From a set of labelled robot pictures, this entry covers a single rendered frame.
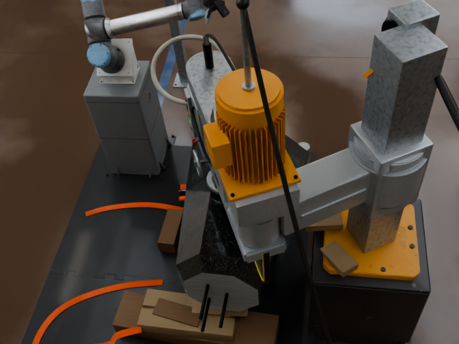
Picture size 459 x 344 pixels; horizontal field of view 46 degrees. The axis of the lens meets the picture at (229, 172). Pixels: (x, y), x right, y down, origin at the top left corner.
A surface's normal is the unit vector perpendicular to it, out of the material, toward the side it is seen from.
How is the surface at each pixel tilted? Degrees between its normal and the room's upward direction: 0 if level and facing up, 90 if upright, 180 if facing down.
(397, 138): 90
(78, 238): 0
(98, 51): 51
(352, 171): 0
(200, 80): 0
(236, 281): 90
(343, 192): 90
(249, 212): 90
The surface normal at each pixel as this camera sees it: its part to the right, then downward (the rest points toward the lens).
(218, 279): -0.17, 0.76
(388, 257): -0.08, -0.65
